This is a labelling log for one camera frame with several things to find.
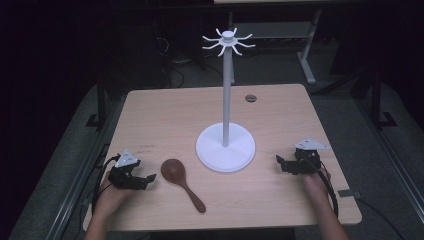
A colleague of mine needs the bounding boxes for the brown wooden spoon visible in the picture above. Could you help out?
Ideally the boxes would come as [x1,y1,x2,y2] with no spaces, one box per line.
[160,158,207,214]

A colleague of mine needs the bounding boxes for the person's left hand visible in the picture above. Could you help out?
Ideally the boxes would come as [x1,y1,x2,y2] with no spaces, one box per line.
[94,171,135,218]

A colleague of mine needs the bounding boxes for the black floor cable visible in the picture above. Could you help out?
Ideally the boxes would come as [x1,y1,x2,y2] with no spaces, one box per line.
[354,196,407,240]

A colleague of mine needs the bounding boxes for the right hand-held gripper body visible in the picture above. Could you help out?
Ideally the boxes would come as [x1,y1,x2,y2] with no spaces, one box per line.
[293,137,332,176]

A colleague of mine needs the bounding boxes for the black cables on floor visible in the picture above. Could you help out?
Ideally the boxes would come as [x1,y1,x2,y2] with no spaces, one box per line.
[156,34,188,89]

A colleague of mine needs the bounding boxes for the grey tape strip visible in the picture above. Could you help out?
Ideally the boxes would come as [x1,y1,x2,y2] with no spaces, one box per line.
[336,188,362,199]

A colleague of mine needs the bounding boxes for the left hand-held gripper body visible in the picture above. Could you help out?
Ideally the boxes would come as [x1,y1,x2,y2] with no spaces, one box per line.
[107,148,142,191]

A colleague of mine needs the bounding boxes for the white hook stand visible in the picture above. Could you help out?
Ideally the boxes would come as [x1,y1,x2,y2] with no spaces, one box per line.
[195,27,257,174]

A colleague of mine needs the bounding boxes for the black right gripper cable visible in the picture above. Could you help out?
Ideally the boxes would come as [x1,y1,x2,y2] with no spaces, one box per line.
[304,156,340,218]

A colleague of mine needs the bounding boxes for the person's right hand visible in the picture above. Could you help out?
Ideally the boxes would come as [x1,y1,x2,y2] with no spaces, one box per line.
[301,167,333,202]

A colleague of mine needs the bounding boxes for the black metal stand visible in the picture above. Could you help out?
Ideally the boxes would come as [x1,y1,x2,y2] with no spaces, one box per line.
[370,69,398,130]
[85,75,108,132]

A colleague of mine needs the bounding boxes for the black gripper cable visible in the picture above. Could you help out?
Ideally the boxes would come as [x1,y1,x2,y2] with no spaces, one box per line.
[90,153,122,214]
[304,156,340,218]

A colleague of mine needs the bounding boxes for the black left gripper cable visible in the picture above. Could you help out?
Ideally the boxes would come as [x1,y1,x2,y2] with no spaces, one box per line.
[90,153,122,214]

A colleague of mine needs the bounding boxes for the white desk with metal legs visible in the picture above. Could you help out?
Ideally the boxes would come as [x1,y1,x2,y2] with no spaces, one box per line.
[213,0,324,86]

